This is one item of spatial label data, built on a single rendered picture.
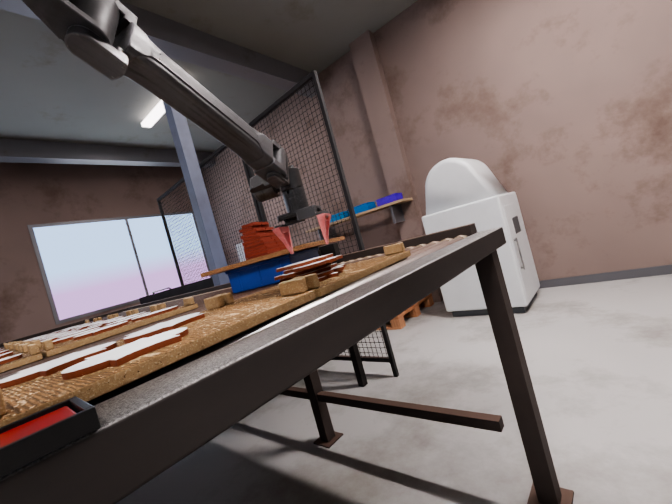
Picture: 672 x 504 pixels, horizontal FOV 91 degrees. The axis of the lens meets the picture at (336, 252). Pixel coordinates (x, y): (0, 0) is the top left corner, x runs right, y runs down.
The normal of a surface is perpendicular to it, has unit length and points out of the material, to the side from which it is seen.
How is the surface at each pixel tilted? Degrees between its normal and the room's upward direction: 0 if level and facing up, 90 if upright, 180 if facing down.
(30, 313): 90
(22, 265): 90
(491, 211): 90
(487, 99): 90
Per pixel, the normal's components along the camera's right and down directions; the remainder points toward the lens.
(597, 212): -0.60, 0.18
